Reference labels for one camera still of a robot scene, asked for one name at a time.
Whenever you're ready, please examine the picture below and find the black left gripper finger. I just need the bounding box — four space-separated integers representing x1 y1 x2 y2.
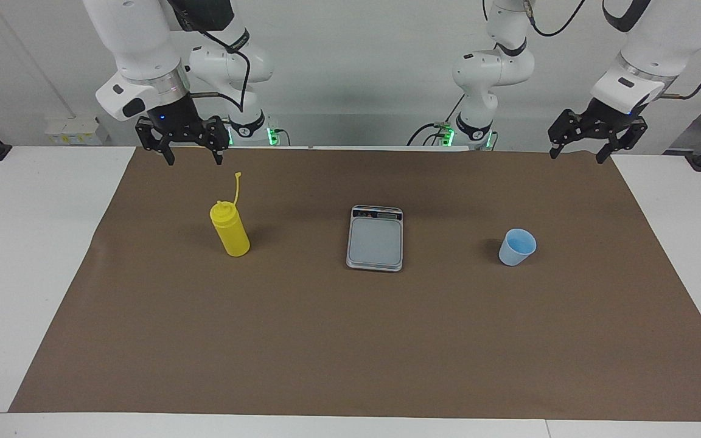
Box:
548 108 590 160
596 118 649 165

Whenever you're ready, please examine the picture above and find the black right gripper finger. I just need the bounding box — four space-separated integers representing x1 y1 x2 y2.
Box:
135 117 176 166
200 116 231 166

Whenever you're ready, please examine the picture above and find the yellow squeeze bottle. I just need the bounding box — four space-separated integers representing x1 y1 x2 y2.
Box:
209 172 251 257

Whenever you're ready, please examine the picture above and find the light blue plastic cup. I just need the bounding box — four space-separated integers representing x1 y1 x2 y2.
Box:
498 229 537 267

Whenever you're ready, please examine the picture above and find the silver digital kitchen scale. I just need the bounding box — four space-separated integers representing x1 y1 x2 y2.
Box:
346 205 404 272

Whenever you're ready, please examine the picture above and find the brown paper table mat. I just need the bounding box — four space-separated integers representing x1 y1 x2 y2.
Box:
9 146 701 422

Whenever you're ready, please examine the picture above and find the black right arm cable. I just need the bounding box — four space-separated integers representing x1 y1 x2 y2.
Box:
200 29 251 114

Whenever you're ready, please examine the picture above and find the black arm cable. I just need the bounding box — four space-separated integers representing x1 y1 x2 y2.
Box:
200 29 251 114
524 0 701 101

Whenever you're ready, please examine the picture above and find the white wall socket box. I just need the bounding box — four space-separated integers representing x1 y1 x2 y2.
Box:
45 114 103 145

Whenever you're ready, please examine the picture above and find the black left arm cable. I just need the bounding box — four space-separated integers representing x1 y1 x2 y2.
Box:
524 0 701 101

